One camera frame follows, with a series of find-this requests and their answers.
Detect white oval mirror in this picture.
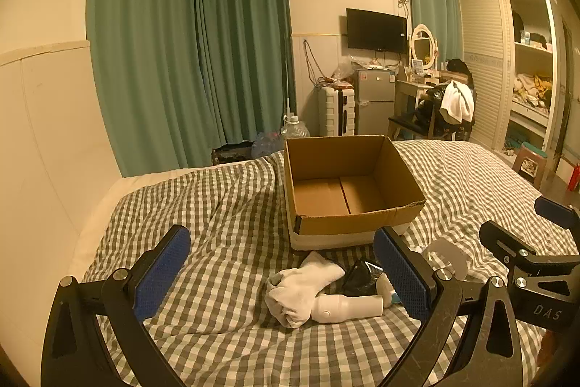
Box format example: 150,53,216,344
410,24,440,62

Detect small silver fridge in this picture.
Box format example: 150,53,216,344
353,68,398,137

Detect clear water jug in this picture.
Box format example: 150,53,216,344
281,113,311,140

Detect grey checked blanket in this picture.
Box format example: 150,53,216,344
79,139,580,387

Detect cream bed headboard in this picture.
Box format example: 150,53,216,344
0,40,124,326

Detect narrow green curtain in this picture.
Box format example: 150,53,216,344
402,0,459,62

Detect white towel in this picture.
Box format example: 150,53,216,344
440,81,475,124

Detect black bag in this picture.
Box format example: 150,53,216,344
416,85,450,125

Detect white suitcase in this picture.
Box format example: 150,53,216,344
318,85,357,138

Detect dark wooden chair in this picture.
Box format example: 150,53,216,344
387,88,477,141

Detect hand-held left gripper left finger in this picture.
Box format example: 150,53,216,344
41,225,191,387

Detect white wardrobe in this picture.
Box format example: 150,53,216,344
457,0,562,181

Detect black wall television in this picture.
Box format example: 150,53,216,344
346,8,409,54

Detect wide green curtain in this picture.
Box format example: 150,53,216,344
85,0,202,178

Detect dark shiny packet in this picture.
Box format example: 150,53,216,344
340,259,386,298

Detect black floor case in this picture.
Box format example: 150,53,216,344
210,141,254,166

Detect grey squeeze tube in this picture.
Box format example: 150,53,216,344
423,236,471,280

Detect white cylindrical bottle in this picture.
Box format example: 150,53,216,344
312,293,384,323

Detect clear plastic bag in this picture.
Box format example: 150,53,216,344
251,130,287,160

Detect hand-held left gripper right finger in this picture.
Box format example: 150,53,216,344
374,226,540,387

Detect brown cardboard box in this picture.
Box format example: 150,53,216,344
283,135,427,252

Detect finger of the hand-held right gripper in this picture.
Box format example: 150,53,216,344
535,195,580,234
479,220,538,267

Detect white sock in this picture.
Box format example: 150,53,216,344
265,251,346,329

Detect wooden dressing desk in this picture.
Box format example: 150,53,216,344
393,69,468,139

